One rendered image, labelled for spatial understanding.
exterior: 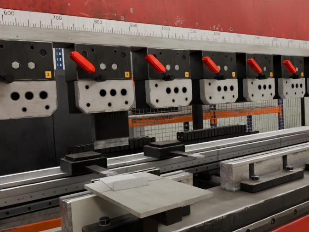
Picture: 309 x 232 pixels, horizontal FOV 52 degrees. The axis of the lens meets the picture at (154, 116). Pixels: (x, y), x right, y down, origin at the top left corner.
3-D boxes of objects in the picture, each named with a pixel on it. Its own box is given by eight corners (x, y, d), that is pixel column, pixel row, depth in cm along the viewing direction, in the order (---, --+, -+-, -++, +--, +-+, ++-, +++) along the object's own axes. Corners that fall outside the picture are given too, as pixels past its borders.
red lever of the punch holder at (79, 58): (75, 48, 69) (108, 77, 73) (69, 51, 72) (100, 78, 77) (71, 54, 68) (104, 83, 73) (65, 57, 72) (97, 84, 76)
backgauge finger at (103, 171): (91, 185, 83) (90, 165, 82) (60, 169, 104) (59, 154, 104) (131, 176, 89) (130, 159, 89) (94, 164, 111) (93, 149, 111)
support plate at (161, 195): (140, 218, 56) (140, 213, 56) (84, 188, 78) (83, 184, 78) (213, 196, 66) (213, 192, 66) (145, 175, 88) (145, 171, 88)
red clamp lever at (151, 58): (151, 52, 80) (176, 76, 85) (143, 54, 84) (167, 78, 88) (148, 57, 80) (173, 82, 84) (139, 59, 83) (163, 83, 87)
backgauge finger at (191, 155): (186, 165, 101) (185, 149, 101) (143, 155, 122) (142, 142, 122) (214, 159, 108) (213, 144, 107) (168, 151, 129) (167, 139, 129)
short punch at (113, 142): (95, 149, 80) (93, 112, 79) (92, 149, 82) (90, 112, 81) (130, 144, 86) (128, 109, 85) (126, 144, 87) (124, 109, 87)
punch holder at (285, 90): (283, 98, 119) (282, 54, 118) (264, 99, 126) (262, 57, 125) (305, 97, 127) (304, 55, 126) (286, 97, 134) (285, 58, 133)
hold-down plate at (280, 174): (252, 193, 103) (252, 184, 103) (239, 190, 108) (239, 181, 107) (304, 176, 120) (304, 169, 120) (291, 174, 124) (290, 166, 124)
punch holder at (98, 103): (79, 113, 74) (74, 42, 73) (67, 113, 81) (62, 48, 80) (134, 109, 82) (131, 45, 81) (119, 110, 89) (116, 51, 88)
